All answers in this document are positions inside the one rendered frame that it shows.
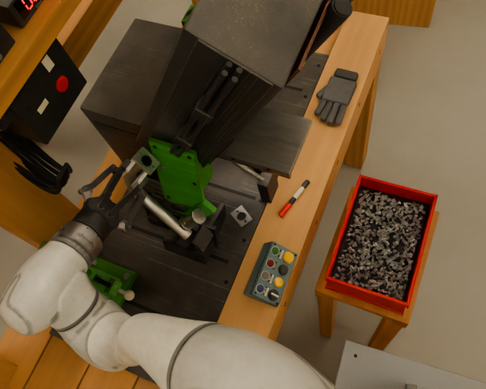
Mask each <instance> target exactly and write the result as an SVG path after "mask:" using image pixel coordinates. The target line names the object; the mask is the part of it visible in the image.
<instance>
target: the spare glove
mask: <svg viewBox="0 0 486 389"><path fill-rule="evenodd" d="M358 76H359V75H358V73H357V72H353V71H349V70H346V69H340V68H337V69H336V71H335V73H334V76H331V77H330V79H329V82H328V84H327V85H326V86H324V87H323V88H322V89H321V90H320V91H319V92H318V93H317V94H316V97H317V98H318V99H321V98H322V100H321V101H320V103H319V105H318V106H317V108H316V110H315V113H314V114H315V115H316V116H317V117H318V116H319V115H320V114H321V112H322V111H323V112H322V115H321V117H320V121H322V122H325V121H326V119H327V117H328V116H329V118H328V120H327V124H328V125H332V124H333V122H334V120H335V119H336V121H335V123H336V125H337V126H340V125H341V124H342V121H343V118H344V115H345V112H346V108H347V107H348V106H349V103H350V101H351V99H352V97H353V94H354V92H355V89H356V81H357V79H358ZM333 104H334V105H333ZM339 106H340V107H339ZM324 108H325V109H324ZM323 109H324V110H323ZM330 111H331V112H330ZM338 111H339V112H338ZM329 113H330V114H329ZM337 113H338V114H337ZM336 115H337V117H336Z"/></svg>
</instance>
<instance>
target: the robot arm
mask: <svg viewBox="0 0 486 389"><path fill-rule="evenodd" d="M135 163H136V162H134V161H133V160H132V159H131V160H129V159H126V160H125V161H124V162H123V163H122V164H121V165H120V166H119V167H117V166H116V165H115V164H111V165H110V166H109V167H108V168H107V169H106V170H104V171H103V172H102V173H101V174H100V175H99V176H98V177H97V178H95V179H94V180H93V181H92V182H91V183H90V184H87V185H84V186H83V187H81V188H80V189H79V190H78V193H79V194H80V195H82V196H83V198H84V200H85V201H84V202H83V207H82V208H81V210H80V211H79V212H78V213H77V215H76V216H75V217H74V218H73V219H72V221H69V222H67V223H65V224H64V225H63V227H61V229H60V230H58V232H57V233H56V234H54V236H53V237H51V239H50V240H49V242H48V243H47V244H46V245H44V246H43V247H42V248H41V249H39V250H37V251H36V252H35V253H34V254H33V255H31V256H30V257H29V258H28V260H27V261H26V262H25V263H24V264H23V265H22V267H21V268H20V269H19V270H18V272H17V273H16V274H15V275H14V277H13V278H12V280H11V282H10V283H9V284H8V286H7V288H6V289H5V291H4V292H3V294H2V297H1V299H0V317H1V318H2V319H3V320H4V322H5V323H6V324H7V325H8V326H10V327H11V328H12V329H13V330H14V331H16V332H17V333H20V334H22V335H25V336H31V335H34V334H37V333H40V332H42V331H43V330H46V329H47V328H48V327H49V326H51V327H52V328H53V329H55V330H56V331H57V332H58V333H59V334H60V336H61V337H62V338H63V339H64V340H65V341H66V342H67V343H68V344H69V345H70V346H71V347H72V349H73V350H74V351H75V352H76V353H77V354H78V355H79V356H81V358H83V359H84V360H85V361H86V362H87V363H89V364H91V365H93V366H94V367H97V368H99V369H100V370H105V371H109V372H117V371H122V370H124V369H126V368H128V367H129V366H130V367H135V366H138V365H140V366H141V367H142V368H143V369H144V370H145V371H146V372H147V373H148V374H149V375H150V377H151V378H152V379H153V380H154V381H155V382H156V384H157V385H158V386H159V387H160V389H337V388H336V387H335V386H334V385H333V384H332V383H331V382H330V381H329V380H328V379H327V378H326V377H325V376H324V375H323V374H321V373H320V372H319V371H318V370H317V369H315V368H314V367H313V366H312V365H311V364H309V363H308V362H307V361H306V360H304V359H303V358H302V357H300V356H299V355H298V354H297V353H295V352H293V351H292V350H290V349H289V348H287V347H284V346H282V345H281V344H280V343H277V342H275V341H273V340H270V339H269V338H267V337H264V336H262V335H260V334H258V333H255V332H253V331H250V330H245V329H240V328H236V327H232V326H227V325H224V324H221V323H216V322H208V321H200V320H189V319H183V318H178V317H173V316H166V315H162V314H157V313H139V314H137V315H134V316H130V315H129V314H127V313H126V312H125V311H124V310H123V309H122V308H121V307H120V306H119V305H117V304H116V303H115V302H114V301H112V300H111V299H108V298H107V297H105V296H104V295H103V294H101V293H100V292H99V291H98V290H97V289H96V288H95V287H94V286H93V284H92V283H91V281H90V280H89V277H88V275H87V274H86V271H87V269H89V268H90V266H91V265H92V263H93V262H94V260H95V259H96V257H97V256H98V255H99V254H100V252H101V251H102V249H103V242H104V241H105V240H106V238H107V237H108V235H109V234H110V233H111V232H112V230H114V229H115V228H118V229H121V232H126V231H128V230H130V229H131V228H132V222H133V219H134V217H135V215H136V214H137V212H138V210H139V209H140V206H141V205H142V204H143V201H144V199H145V198H146V196H147V194H146V193H144V192H143V189H142V188H143V186H144V185H145V184H146V183H147V182H148V179H149V178H148V177H147V173H146V172H145V171H142V172H141V174H140V175H139V176H138V177H137V179H136V180H135V181H134V183H132V185H131V187H132V188H133V189H131V191H129V192H128V193H127V194H126V195H125V196H124V197H123V198H121V199H120V200H119V201H118V202H117V203H116V204H115V203H113V202H112V201H111V199H110V197H111V195H112V193H113V190H114V188H115V187H116V185H117V183H118V181H119V180H120V178H121V177H122V176H124V175H125V174H126V173H128V172H129V170H130V169H131V168H132V166H134V164H135ZM111 173H112V174H113V175H112V177H111V179H110V180H109V182H108V184H107V185H106V187H105V189H104V190H103V193H102V194H101V195H100V196H98V197H93V198H91V197H90V195H91V194H92V193H93V189H94V188H95V187H96V186H97V185H99V184H100V183H101V182H102V181H103V180H104V179H105V178H106V177H107V176H108V175H109V174H111ZM135 195H136V198H135V200H134V201H133V204H132V205H131V206H130V209H129V210H128V212H127V213H126V215H125V217H124V218H123V220H122V221H121V222H120V216H119V210H120V209H121V208H122V207H124V205H125V204H126V203H127V202H128V201H130V200H131V199H132V198H133V197H134V196H135Z"/></svg>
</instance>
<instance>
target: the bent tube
mask: <svg viewBox="0 0 486 389"><path fill-rule="evenodd" d="M139 154H140V155H139ZM132 160H133V161H134V162H136V163H135V164H134V166H132V168H131V169H130V170H129V172H128V173H126V174H125V175H124V176H123V179H124V182H125V184H126V186H127V188H128V190H129V191H131V189H133V188H132V187H131V185H132V183H134V181H135V180H136V179H137V177H136V174H138V173H140V172H141V171H145V172H146V173H147V174H148V175H152V173H153V172H154V171H155V169H156V168H157V167H158V165H159V164H160V162H159V161H158V160H157V159H156V158H155V157H154V156H153V155H152V154H151V153H150V152H149V151H148V150H147V149H145V148H144V147H141V148H140V149H139V150H138V152H137V153H136V154H135V155H134V156H133V157H132ZM152 166H153V167H152ZM142 189H143V188H142ZM143 192H144V193H146V194H147V196H146V198H145V199H144V201H143V204H142V205H144V206H145V207H146V208H147V209H148V210H150V211H151V212H152V213H153V214H155V215H156V216H157V217H158V218H159V219H160V220H161V221H162V222H163V223H165V224H166V225H167V226H168V227H170V228H171V229H172V230H173V231H174V232H176V233H177V234H178V235H179V236H180V237H181V238H182V239H183V240H186V239H187V238H188V237H189V236H190V235H191V233H192V231H191V230H187V231H185V230H183V229H182V228H181V227H180V225H179V220H178V219H177V218H176V217H175V216H173V215H172V214H171V213H170V212H169V211H168V210H167V209H166V208H165V207H163V206H162V205H161V204H160V203H159V202H157V201H156V200H155V199H154V198H152V197H151V196H150V195H149V194H148V193H147V192H145V190H144V189H143Z"/></svg>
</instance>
